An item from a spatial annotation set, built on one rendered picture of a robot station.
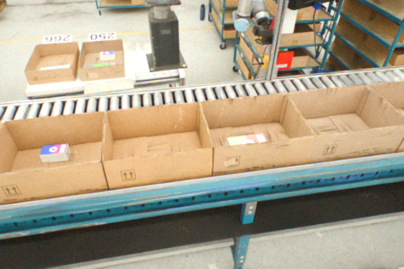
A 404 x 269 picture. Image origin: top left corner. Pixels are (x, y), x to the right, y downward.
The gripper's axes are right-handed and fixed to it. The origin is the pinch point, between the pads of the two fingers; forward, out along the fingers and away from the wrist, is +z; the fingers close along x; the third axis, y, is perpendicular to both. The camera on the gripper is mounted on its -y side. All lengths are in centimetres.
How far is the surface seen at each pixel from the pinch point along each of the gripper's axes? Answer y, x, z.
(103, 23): 232, 136, -211
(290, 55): 4.1, -12.9, 5.8
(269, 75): 10.5, 1.3, 15.1
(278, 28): -16.5, 0.7, -0.5
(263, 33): -11.2, 7.9, -1.7
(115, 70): 18, 98, -2
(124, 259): 15, 99, 109
